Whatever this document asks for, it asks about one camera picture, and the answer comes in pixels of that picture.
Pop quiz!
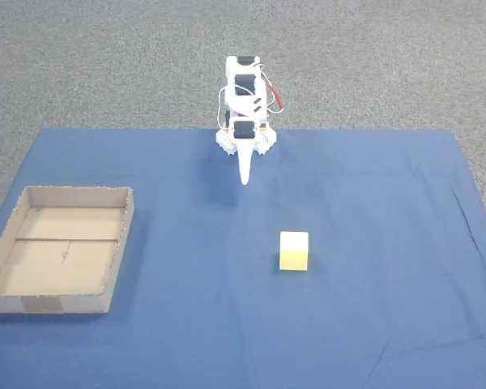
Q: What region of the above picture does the yellow foam block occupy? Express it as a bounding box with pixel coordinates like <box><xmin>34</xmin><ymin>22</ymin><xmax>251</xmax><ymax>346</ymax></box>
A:
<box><xmin>278</xmin><ymin>230</ymin><xmax>310</xmax><ymax>271</ymax></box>

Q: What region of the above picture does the shallow cardboard box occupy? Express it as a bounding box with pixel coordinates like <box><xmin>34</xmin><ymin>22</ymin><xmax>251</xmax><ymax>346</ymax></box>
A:
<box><xmin>0</xmin><ymin>185</ymin><xmax>135</xmax><ymax>315</ymax></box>

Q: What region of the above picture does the blue cloth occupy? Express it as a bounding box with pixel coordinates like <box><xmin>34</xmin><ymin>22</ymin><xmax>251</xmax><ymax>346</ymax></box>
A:
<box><xmin>0</xmin><ymin>128</ymin><xmax>486</xmax><ymax>389</ymax></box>

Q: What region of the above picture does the white cable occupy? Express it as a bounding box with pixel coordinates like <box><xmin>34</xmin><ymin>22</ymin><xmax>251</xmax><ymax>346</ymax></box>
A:
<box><xmin>215</xmin><ymin>83</ymin><xmax>230</xmax><ymax>131</ymax></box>

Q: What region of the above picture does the red cable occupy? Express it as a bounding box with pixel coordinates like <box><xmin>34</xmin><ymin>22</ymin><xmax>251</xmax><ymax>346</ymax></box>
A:
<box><xmin>262</xmin><ymin>64</ymin><xmax>287</xmax><ymax>115</ymax></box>

